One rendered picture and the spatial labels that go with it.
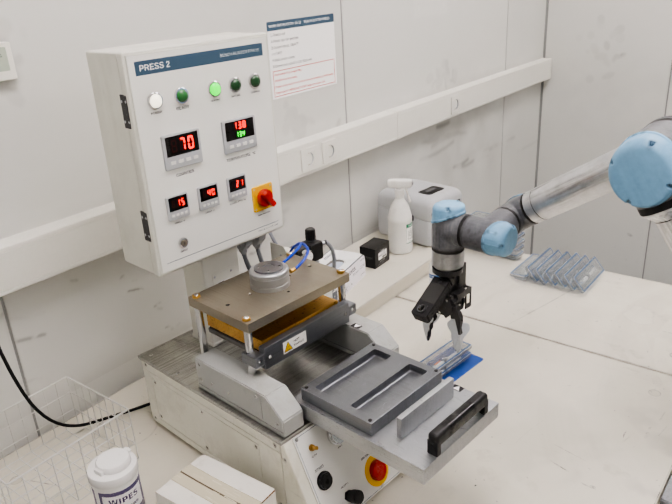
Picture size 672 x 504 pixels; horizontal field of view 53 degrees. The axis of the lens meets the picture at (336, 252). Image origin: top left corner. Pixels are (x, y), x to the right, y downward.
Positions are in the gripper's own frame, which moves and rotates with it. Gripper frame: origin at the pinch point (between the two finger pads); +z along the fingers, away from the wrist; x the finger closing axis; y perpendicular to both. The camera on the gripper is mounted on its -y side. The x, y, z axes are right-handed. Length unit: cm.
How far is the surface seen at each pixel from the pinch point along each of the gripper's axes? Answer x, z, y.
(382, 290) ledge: 34.5, 3.3, 18.7
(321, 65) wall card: 67, -58, 31
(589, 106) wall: 61, -17, 208
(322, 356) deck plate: 6.5, -9.9, -33.4
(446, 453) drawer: -33, -13, -45
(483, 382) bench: -10.5, 7.9, 2.6
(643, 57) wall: 38, -41, 210
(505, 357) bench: -8.8, 7.8, 15.5
